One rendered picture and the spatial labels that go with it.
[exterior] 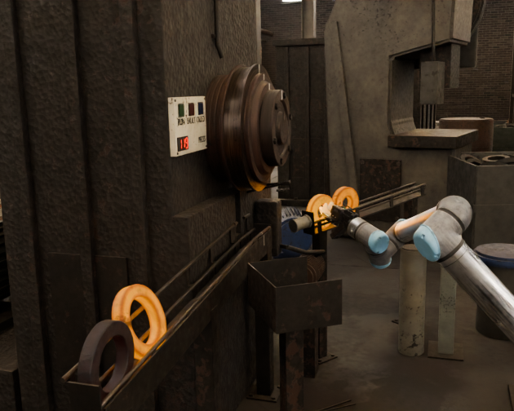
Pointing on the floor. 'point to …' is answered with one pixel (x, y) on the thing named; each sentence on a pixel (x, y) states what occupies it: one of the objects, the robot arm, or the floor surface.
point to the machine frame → (112, 179)
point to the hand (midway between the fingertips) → (321, 209)
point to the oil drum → (485, 125)
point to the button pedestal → (446, 323)
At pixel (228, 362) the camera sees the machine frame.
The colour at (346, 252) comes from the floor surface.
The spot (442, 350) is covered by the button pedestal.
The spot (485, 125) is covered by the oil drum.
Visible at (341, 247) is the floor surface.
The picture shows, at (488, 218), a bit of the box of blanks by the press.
